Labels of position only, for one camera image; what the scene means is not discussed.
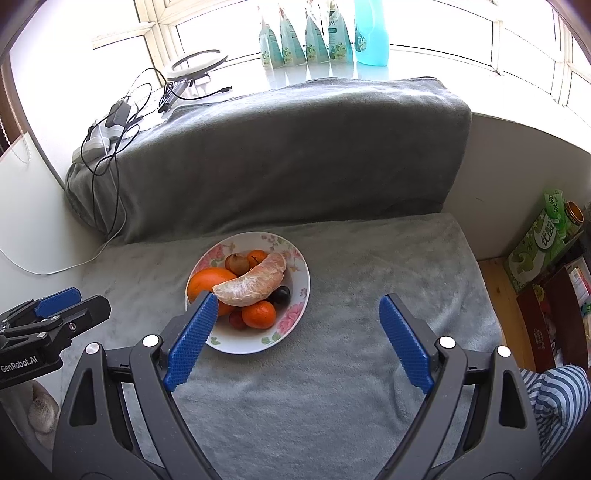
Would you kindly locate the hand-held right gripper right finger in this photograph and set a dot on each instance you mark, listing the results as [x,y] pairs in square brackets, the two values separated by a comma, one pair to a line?
[406,344]

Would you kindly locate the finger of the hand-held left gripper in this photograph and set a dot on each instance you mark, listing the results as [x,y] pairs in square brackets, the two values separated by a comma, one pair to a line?
[76,314]
[57,299]

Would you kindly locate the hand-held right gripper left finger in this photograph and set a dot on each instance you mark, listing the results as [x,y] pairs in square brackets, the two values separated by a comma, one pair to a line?
[191,341]

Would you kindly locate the dark red cherry tomato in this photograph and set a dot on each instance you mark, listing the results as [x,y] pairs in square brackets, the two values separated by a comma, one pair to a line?
[238,320]

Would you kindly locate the large orange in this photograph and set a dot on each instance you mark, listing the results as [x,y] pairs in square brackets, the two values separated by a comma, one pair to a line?
[207,284]

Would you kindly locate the white floral bowl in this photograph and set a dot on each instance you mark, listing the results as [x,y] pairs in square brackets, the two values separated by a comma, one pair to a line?
[258,341]

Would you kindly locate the peeled pomelo segment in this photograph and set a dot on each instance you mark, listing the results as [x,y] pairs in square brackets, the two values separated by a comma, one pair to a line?
[254,286]

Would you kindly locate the brown kiwi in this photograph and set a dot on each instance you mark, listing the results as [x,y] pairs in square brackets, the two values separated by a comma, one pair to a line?
[237,262]

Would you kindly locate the dark purple grape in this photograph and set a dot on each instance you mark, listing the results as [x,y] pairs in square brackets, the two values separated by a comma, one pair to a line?
[280,295]

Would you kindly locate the small mandarin with stem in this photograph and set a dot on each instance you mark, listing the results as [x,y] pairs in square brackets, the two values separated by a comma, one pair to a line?
[258,257]

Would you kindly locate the beige fuzzy object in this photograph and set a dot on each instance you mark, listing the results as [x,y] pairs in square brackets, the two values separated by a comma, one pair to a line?
[41,406]

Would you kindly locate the white panel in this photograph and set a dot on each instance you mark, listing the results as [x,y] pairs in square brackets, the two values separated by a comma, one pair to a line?
[27,207]

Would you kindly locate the brown box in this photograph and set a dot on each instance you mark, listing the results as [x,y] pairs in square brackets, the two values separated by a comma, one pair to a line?
[549,314]

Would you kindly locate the white power strip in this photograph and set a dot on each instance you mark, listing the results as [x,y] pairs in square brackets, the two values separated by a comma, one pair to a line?
[94,145]

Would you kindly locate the person's striped pants leg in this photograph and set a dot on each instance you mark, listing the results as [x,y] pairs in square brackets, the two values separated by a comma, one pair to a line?
[558,397]

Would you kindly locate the black power adapter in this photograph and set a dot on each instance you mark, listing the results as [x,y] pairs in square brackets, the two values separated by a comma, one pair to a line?
[117,113]

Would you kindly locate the tall green carton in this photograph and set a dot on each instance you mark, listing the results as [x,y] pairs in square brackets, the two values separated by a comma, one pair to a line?
[556,207]

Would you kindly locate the jar with gold lid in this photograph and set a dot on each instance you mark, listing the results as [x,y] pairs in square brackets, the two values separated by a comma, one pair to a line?
[575,214]

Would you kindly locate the grey fleece blanket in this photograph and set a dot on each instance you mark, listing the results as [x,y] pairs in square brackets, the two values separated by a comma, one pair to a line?
[300,152]

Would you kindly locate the blue detergent bottle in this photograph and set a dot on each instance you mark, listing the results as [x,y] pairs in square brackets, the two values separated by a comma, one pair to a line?
[371,37]

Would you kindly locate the white window frame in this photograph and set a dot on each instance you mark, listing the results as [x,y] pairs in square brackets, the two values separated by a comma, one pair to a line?
[154,32]

